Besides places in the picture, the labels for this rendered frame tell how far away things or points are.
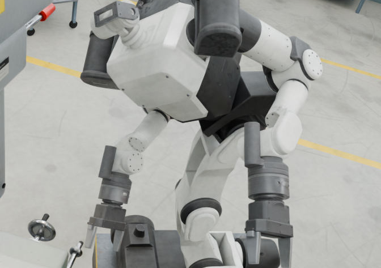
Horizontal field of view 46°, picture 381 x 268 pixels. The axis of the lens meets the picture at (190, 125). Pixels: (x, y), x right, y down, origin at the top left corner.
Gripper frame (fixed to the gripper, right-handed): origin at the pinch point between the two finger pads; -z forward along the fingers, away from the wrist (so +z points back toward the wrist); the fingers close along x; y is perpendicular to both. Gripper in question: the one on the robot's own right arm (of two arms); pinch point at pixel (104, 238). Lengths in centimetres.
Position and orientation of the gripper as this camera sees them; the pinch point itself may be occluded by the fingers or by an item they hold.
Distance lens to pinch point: 135.4
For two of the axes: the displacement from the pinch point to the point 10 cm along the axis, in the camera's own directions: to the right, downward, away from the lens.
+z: 1.8, -9.6, 2.3
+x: -6.1, -2.9, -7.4
